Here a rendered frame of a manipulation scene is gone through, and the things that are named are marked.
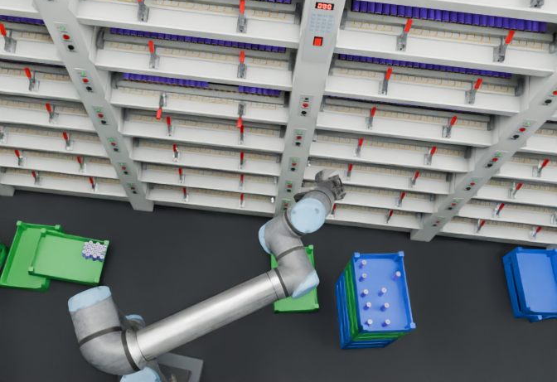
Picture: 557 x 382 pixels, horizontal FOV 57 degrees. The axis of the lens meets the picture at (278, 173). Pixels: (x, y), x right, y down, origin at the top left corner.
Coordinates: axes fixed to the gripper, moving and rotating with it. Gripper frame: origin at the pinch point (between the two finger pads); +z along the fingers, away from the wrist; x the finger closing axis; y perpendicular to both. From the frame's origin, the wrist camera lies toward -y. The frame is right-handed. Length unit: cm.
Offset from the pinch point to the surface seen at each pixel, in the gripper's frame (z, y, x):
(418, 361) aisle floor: 44, -5, -101
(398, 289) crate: 25, 3, -56
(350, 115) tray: 7.2, 13.6, 18.4
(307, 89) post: -12.6, 8.5, 32.2
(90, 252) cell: 15, -124, -1
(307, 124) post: 1.0, 0.4, 20.9
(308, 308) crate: 41, -45, -63
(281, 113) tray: -0.3, -6.5, 27.9
